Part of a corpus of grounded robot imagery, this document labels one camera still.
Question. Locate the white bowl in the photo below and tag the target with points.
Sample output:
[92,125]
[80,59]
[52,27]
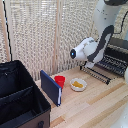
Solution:
[78,89]

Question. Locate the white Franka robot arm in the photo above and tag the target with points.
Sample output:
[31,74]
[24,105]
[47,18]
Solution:
[106,20]

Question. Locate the black toaster oven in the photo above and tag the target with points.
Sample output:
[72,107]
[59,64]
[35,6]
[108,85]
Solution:
[120,43]

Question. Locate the red plastic cup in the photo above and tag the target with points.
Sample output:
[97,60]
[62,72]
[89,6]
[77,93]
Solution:
[60,81]

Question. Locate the yellow food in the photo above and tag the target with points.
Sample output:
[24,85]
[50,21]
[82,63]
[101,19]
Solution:
[78,84]

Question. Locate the dark blue book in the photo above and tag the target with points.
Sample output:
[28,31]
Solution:
[50,87]

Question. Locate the bamboo blind screen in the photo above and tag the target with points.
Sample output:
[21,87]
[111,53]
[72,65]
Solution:
[33,33]

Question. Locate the black fabric storage box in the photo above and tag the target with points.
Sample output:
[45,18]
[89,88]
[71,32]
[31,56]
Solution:
[20,96]

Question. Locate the thin black pole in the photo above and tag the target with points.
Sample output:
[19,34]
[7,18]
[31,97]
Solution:
[8,36]

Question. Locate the wooden screen post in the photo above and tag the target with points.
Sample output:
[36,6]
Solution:
[57,36]

